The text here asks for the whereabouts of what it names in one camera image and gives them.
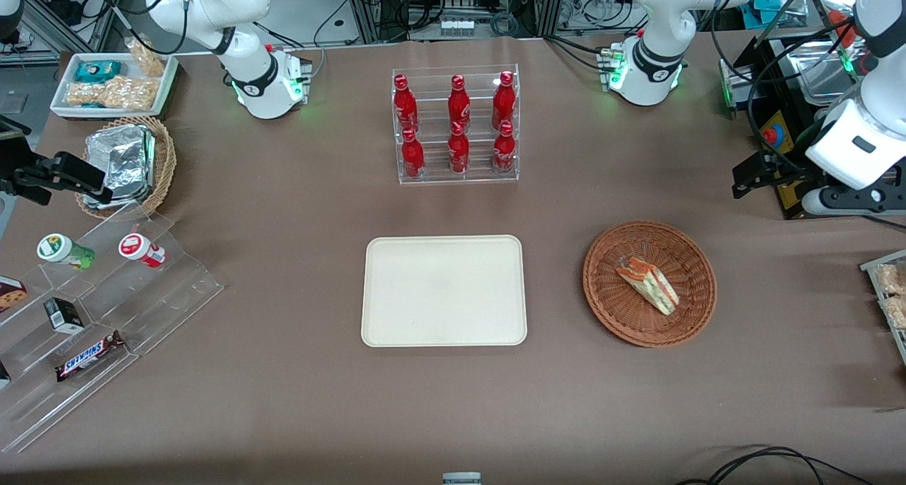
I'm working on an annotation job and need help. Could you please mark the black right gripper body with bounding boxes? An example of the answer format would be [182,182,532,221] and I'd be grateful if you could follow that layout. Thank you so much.
[0,139,55,207]

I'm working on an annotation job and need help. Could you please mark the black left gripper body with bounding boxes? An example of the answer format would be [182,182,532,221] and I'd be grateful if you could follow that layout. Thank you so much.
[774,156,906,214]

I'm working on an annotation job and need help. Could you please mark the triangle sandwich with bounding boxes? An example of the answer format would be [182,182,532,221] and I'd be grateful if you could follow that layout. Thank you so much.
[614,256,681,316]

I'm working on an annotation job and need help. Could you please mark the light wicker basket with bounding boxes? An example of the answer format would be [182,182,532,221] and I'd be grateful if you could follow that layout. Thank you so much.
[74,115,177,221]

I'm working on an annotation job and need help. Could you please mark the white rectangular snack tray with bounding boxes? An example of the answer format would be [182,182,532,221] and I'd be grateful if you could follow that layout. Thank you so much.
[50,52,180,120]

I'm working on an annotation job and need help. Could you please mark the brown wicker basket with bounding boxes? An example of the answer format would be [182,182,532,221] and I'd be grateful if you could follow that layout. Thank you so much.
[583,220,718,348]

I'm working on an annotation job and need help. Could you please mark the white tray with snack bags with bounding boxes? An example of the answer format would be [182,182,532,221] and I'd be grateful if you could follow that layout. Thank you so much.
[859,249,906,367]

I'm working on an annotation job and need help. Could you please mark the cream plastic tray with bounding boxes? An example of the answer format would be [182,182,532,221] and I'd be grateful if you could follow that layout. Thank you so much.
[361,235,529,348]

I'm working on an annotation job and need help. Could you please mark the black food warmer appliance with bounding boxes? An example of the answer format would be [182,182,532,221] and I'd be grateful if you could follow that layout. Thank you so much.
[718,0,906,221]

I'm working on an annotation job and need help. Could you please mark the aluminium foil container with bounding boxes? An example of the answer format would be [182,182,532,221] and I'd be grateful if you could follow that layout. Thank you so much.
[81,125,157,210]

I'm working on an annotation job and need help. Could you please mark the green lidded cup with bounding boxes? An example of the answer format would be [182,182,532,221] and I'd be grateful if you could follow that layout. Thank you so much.
[37,233,96,272]

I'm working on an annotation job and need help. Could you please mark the red lidded cup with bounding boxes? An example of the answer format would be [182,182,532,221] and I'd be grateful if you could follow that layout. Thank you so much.
[117,232,168,269]

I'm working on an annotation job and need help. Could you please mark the large clear nut bag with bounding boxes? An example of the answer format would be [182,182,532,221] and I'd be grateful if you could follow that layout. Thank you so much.
[66,76,159,111]

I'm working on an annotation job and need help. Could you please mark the steel food pan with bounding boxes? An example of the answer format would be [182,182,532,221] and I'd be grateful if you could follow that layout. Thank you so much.
[784,40,861,108]

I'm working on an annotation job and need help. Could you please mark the teal snack packet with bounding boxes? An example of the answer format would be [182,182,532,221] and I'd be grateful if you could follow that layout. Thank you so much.
[74,60,123,84]

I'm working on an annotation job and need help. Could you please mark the brown cookie box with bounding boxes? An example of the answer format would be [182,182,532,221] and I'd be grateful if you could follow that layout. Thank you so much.
[0,275,29,314]

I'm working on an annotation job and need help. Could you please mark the clear acrylic step shelf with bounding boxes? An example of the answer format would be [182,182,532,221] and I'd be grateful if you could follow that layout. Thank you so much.
[0,203,226,455]

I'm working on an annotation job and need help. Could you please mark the small black carton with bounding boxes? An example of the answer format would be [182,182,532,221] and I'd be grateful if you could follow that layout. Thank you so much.
[43,297,86,334]

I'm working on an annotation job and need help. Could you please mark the small clear nut bag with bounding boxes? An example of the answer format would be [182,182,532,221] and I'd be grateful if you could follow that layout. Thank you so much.
[125,37,168,78]

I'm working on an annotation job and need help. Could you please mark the clear bag of snacks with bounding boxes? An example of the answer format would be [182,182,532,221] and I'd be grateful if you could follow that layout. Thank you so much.
[875,263,906,295]
[881,295,906,331]

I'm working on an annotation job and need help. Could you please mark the snickers chocolate bar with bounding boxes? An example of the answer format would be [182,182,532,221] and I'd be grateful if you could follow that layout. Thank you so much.
[55,330,127,383]

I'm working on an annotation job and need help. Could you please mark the red cola bottle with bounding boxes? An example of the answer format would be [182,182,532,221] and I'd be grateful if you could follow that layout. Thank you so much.
[393,74,419,134]
[447,122,471,175]
[493,120,517,175]
[491,71,517,130]
[401,128,426,181]
[447,74,472,132]

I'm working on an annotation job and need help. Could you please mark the clear acrylic bottle rack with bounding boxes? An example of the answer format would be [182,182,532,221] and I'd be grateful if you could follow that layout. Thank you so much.
[391,64,521,186]

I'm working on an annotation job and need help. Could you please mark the black floor cable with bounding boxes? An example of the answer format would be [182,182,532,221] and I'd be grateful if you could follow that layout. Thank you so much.
[675,445,876,485]

